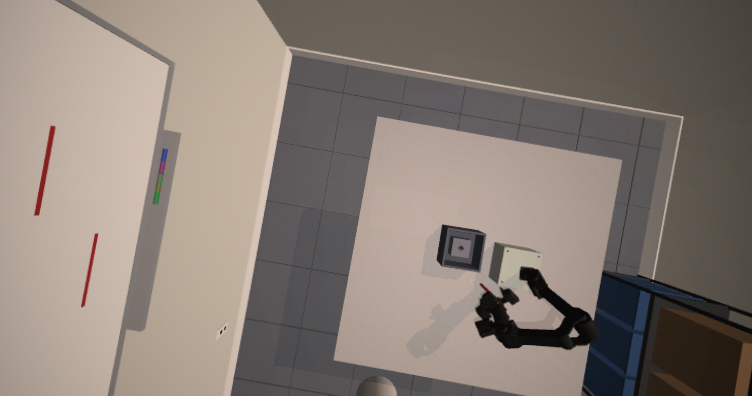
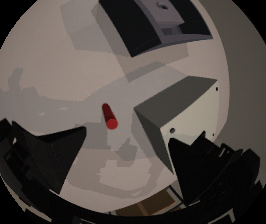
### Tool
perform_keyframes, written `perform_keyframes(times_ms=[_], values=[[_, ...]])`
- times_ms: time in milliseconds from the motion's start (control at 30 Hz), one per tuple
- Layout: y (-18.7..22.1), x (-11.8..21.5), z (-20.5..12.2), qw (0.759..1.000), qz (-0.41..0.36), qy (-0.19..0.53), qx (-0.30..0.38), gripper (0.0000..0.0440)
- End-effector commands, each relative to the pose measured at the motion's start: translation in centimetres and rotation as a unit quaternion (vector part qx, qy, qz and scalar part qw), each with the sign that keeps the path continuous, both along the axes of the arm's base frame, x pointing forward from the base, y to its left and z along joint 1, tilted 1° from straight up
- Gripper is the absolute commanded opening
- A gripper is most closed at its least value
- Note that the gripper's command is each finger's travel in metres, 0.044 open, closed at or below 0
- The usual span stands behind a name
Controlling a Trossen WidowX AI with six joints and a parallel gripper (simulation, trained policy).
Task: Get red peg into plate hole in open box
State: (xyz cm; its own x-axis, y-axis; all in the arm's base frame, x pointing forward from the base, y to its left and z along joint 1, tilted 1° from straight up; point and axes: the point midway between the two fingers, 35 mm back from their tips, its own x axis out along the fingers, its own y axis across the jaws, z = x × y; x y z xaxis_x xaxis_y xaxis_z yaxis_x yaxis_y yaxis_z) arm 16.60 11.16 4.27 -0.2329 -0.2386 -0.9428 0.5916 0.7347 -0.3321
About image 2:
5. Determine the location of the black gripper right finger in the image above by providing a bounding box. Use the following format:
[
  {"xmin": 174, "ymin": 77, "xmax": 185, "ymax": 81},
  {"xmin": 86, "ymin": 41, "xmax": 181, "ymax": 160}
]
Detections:
[{"xmin": 168, "ymin": 137, "xmax": 243, "ymax": 206}]

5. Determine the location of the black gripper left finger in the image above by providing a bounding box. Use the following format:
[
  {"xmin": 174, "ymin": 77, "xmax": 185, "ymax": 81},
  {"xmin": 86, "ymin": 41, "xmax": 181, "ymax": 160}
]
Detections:
[{"xmin": 12, "ymin": 120, "xmax": 86, "ymax": 194}]

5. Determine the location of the dark red cylinder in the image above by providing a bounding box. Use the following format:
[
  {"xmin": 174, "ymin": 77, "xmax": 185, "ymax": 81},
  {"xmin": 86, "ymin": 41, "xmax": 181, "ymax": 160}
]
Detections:
[{"xmin": 102, "ymin": 104, "xmax": 118, "ymax": 131}]

